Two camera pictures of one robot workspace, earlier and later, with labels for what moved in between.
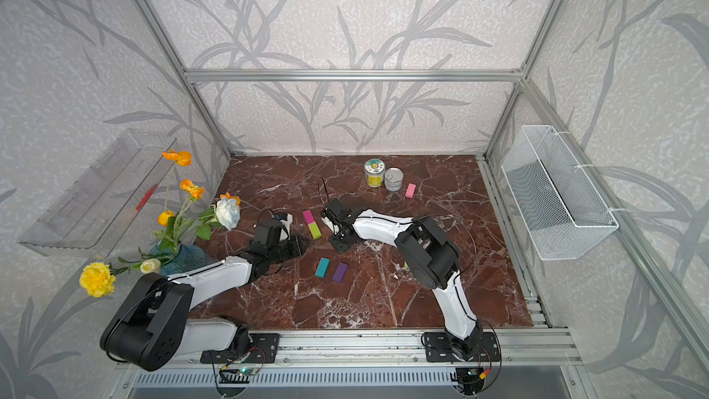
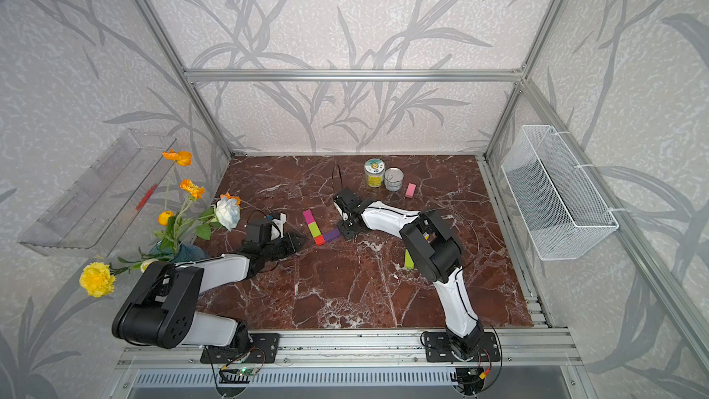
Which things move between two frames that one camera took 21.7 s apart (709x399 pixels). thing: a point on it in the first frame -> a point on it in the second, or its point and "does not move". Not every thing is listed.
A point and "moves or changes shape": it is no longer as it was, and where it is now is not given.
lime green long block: (315, 230) does not move
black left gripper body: (284, 250) does not move
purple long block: (340, 272) moves or changes shape
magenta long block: (308, 216) does not move
